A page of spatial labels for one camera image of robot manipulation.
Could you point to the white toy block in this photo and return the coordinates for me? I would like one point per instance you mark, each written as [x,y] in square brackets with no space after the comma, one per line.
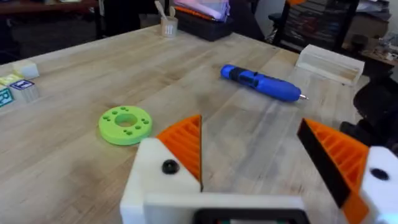
[26,69]

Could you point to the toy blocks with letters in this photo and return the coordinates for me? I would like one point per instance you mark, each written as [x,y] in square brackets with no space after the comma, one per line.
[15,90]

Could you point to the cup with wooden utensils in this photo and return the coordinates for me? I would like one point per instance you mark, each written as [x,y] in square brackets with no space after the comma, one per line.
[168,23]

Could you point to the black shelf with stacked items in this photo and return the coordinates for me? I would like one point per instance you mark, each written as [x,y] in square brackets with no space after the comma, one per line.
[314,23]

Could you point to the blue electric screwdriver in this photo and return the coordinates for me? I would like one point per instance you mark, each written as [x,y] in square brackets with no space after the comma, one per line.
[262,83]

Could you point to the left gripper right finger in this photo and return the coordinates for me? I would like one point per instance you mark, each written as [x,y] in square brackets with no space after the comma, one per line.
[357,168]

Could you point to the green disc with holes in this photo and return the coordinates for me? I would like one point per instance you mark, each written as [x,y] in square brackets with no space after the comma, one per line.
[125,125]

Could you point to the black box with pink cloth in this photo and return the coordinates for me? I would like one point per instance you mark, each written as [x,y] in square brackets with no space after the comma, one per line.
[203,18]

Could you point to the black office chair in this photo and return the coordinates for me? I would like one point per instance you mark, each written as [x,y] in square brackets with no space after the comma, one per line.
[374,109]

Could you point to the white open box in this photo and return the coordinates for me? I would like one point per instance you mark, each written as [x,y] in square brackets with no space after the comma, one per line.
[330,64]

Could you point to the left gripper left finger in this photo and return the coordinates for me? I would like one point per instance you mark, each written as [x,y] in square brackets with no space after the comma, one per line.
[155,174]

